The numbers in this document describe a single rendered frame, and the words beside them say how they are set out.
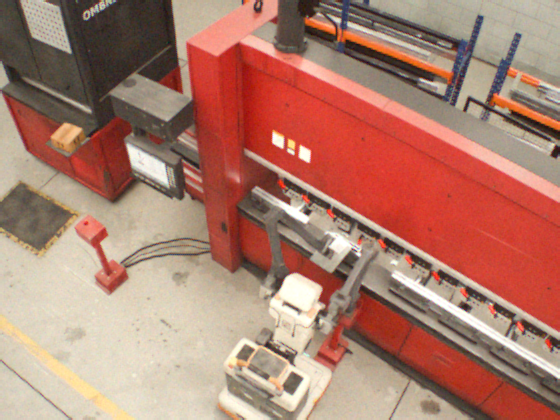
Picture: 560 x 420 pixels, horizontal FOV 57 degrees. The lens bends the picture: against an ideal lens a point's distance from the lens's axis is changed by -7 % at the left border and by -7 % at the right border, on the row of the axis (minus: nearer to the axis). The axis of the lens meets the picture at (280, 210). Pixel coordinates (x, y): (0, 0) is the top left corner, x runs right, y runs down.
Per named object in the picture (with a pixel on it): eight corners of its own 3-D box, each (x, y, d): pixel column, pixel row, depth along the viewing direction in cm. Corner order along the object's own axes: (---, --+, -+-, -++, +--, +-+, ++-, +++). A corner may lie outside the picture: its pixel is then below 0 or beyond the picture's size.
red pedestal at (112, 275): (94, 283, 469) (68, 227, 404) (114, 265, 481) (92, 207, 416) (109, 296, 462) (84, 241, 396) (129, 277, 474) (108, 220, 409)
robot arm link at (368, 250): (363, 238, 329) (378, 245, 325) (366, 243, 341) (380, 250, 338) (327, 303, 324) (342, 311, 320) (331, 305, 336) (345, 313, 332)
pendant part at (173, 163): (132, 174, 384) (123, 138, 356) (143, 164, 390) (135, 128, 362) (180, 201, 370) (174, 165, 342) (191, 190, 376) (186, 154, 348)
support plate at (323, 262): (309, 259, 373) (309, 259, 373) (330, 235, 387) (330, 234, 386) (330, 273, 367) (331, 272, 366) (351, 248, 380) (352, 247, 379)
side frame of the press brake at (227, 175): (211, 259, 488) (184, 41, 308) (269, 201, 532) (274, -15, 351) (232, 274, 480) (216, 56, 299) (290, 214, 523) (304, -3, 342)
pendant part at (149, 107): (130, 181, 399) (106, 92, 332) (151, 160, 412) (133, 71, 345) (182, 210, 383) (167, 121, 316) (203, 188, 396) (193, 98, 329)
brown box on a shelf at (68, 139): (45, 144, 437) (41, 133, 428) (66, 126, 451) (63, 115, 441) (68, 158, 428) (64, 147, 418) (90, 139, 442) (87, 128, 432)
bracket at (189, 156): (148, 161, 406) (147, 154, 401) (171, 143, 418) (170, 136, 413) (186, 185, 392) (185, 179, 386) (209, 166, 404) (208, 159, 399)
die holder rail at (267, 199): (251, 198, 420) (251, 190, 413) (256, 193, 423) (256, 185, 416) (304, 231, 403) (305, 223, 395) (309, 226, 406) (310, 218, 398)
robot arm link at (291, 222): (269, 211, 328) (278, 216, 319) (275, 203, 329) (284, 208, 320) (311, 247, 353) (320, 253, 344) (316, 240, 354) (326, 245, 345)
